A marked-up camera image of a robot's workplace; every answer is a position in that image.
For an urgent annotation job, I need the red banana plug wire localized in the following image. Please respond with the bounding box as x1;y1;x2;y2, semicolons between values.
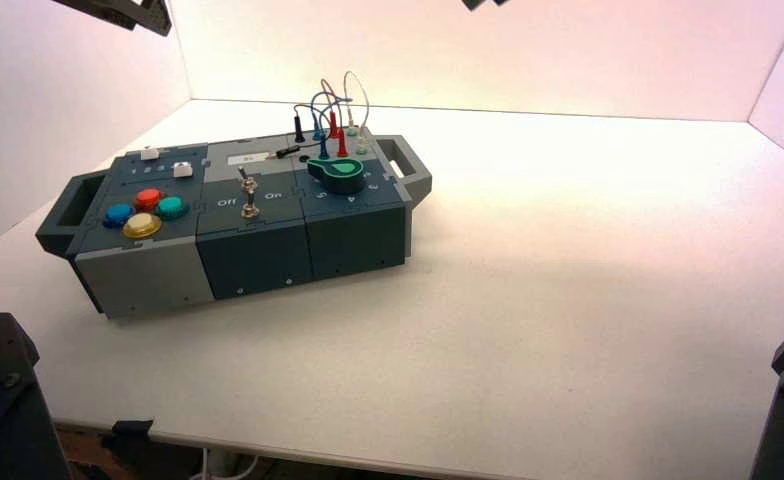
319;78;350;159

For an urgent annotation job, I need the dark green rotary knob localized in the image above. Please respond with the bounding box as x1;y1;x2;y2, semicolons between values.
307;157;367;195

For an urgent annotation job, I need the blue grey control box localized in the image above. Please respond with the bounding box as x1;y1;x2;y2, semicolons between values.
34;132;433;321

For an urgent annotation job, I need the teal push button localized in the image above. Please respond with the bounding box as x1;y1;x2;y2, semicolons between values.
156;196;191;222

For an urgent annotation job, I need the red push button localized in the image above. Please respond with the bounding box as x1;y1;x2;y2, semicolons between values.
133;188;165;212

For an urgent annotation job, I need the yellow push button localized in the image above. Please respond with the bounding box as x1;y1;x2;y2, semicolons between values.
122;212;164;240

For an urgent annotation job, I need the blue push button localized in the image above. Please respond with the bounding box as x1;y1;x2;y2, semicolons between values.
102;203;137;230

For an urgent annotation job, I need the black table clamp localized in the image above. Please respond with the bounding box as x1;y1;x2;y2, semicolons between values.
100;419;156;452

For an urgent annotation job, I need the white banana plug wire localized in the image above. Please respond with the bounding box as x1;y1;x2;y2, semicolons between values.
343;70;372;155

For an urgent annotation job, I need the blue banana plug wire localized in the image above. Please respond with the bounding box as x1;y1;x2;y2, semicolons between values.
309;91;354;162

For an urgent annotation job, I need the black banana plug wire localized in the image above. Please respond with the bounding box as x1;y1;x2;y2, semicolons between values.
266;102;330;160

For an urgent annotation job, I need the white cable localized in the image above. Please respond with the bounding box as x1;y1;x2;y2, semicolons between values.
189;450;261;480

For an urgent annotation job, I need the black overhead frame piece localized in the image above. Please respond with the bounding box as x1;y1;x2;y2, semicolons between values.
54;0;173;38

